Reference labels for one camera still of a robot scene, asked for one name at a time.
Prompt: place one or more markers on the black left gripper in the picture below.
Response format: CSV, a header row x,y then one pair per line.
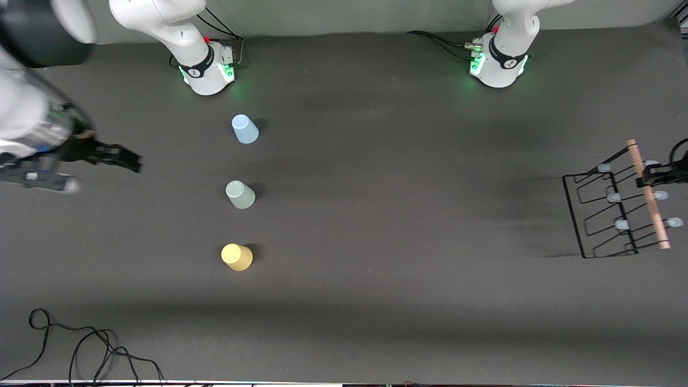
x,y
668,173

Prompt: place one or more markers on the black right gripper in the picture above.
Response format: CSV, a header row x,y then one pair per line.
x,y
80,150

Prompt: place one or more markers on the pale green plastic cup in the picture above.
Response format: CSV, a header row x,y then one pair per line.
x,y
241,195

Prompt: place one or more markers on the yellow plastic cup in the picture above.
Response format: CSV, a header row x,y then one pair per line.
x,y
236,257

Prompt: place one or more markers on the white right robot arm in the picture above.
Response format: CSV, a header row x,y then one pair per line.
x,y
161,16

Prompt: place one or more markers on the pale blue plastic cup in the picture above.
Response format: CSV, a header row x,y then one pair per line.
x,y
244,130

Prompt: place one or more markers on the aluminium frame rail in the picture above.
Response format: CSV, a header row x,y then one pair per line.
x,y
682,21

